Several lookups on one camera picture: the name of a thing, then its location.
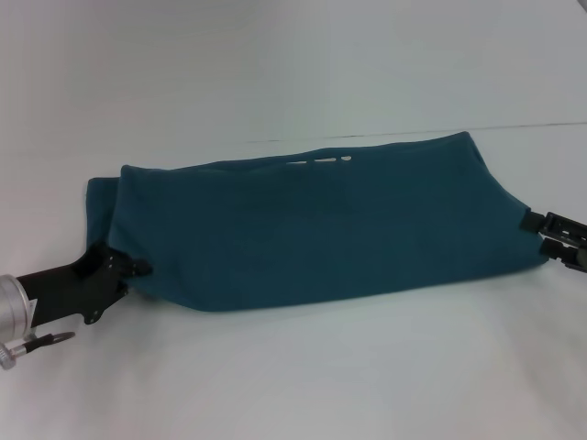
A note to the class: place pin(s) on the teal blue t-shirt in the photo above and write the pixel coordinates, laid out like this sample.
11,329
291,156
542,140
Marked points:
321,229

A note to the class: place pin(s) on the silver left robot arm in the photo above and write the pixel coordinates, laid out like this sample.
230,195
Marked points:
14,307

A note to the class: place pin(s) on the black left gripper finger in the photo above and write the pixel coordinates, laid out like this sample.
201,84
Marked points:
137,268
123,286

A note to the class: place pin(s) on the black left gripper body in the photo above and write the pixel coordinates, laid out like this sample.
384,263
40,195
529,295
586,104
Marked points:
73,289

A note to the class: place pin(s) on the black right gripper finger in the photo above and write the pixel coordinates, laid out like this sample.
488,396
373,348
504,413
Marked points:
555,225
564,253

